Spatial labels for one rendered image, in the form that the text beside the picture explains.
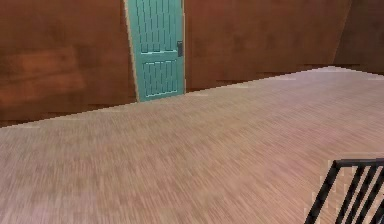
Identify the teal panelled room door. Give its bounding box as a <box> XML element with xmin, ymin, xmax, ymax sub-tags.
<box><xmin>123</xmin><ymin>0</ymin><xmax>186</xmax><ymax>103</ymax></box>

